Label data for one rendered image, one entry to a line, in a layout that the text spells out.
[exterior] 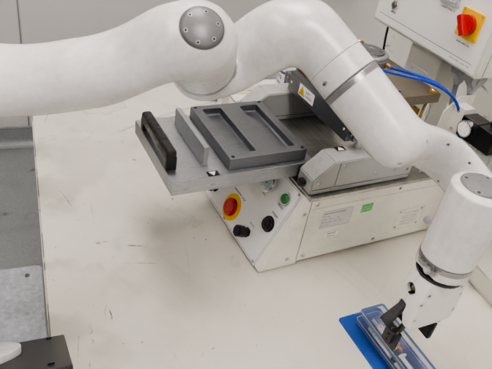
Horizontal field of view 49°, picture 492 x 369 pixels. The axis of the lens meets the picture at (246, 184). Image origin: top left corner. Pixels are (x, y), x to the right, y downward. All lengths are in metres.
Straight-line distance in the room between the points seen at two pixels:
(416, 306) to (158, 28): 0.55
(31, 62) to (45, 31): 1.82
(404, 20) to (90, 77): 0.75
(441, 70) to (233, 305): 0.67
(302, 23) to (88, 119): 0.89
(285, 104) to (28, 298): 0.67
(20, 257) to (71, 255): 1.11
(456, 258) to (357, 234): 0.40
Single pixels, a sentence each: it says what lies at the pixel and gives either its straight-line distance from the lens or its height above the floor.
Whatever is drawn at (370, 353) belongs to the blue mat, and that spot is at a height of 0.75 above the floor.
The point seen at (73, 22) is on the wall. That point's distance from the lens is 2.58.
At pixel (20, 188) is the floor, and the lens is 2.55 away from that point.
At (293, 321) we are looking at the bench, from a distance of 1.04.
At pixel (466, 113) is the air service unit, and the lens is 1.16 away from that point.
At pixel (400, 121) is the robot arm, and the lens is 0.78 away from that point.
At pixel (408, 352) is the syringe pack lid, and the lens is 1.01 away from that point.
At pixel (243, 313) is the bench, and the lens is 1.03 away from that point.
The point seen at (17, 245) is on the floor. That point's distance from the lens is 2.27.
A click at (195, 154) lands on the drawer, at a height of 0.97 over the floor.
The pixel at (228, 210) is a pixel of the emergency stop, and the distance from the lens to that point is 1.18.
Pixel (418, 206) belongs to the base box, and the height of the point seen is 0.85.
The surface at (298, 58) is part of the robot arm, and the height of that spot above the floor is 1.23.
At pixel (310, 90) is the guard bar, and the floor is 1.05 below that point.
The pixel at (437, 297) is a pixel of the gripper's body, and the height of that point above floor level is 0.95.
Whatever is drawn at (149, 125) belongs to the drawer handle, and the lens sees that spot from 1.02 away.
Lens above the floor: 1.52
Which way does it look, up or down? 35 degrees down
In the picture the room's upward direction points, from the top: 11 degrees clockwise
